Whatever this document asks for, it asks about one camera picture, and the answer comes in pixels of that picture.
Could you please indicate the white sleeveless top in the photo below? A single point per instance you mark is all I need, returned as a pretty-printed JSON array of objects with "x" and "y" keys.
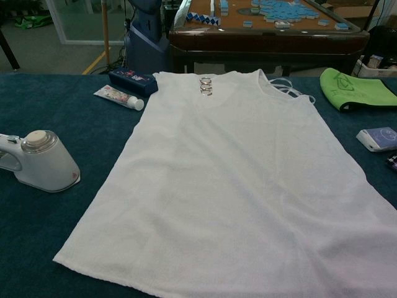
[{"x": 217, "y": 170}]

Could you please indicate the white handheld steamer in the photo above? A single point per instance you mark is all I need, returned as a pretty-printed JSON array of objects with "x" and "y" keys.
[{"x": 46, "y": 167}]

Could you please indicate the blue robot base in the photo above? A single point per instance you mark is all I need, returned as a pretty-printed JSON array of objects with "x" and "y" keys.
[{"x": 145, "y": 46}]

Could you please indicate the dark blue toothpaste box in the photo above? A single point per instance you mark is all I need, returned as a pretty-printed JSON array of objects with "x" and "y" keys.
[{"x": 133, "y": 80}]

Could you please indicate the white toothpaste tube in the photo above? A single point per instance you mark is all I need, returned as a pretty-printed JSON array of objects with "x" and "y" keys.
[{"x": 118, "y": 95}]

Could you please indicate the brown mahjong table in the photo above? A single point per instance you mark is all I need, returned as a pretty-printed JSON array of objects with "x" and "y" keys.
[{"x": 263, "y": 40}]

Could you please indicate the blue white snake puzzle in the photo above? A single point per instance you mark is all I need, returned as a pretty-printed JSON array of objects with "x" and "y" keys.
[{"x": 201, "y": 18}]

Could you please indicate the blue mahjong tile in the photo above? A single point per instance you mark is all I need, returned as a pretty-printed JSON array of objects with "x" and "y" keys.
[
  {"x": 248, "y": 24},
  {"x": 323, "y": 22},
  {"x": 340, "y": 26}
]

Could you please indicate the dark teal table cover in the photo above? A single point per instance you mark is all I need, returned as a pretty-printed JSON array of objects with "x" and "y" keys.
[{"x": 62, "y": 118}]

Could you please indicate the wooden pole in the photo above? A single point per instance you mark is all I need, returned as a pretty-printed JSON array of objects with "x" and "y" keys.
[{"x": 107, "y": 31}]

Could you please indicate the face-up white mahjong tile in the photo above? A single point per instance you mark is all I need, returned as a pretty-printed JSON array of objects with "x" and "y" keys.
[{"x": 283, "y": 25}]

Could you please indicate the heap of blue mahjong tiles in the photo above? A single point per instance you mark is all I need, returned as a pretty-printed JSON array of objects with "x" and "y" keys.
[{"x": 285, "y": 9}]

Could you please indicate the green microfiber cloth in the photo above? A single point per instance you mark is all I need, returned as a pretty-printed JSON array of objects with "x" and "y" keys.
[{"x": 356, "y": 90}]

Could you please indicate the small pale blue box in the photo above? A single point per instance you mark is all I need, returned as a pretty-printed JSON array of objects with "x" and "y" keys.
[{"x": 376, "y": 139}]

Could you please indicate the white framed glass partition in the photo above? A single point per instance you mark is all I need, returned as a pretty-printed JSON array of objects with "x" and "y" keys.
[{"x": 60, "y": 25}]

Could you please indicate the white storage bin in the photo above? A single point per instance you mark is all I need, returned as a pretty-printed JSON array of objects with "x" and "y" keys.
[{"x": 372, "y": 66}]

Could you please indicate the black box with gold print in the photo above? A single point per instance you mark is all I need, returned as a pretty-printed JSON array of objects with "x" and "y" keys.
[{"x": 392, "y": 162}]

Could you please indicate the green bag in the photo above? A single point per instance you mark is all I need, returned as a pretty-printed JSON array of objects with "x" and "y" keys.
[{"x": 32, "y": 23}]

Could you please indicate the black table leg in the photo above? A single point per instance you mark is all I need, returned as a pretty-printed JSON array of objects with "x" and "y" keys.
[{"x": 9, "y": 49}]

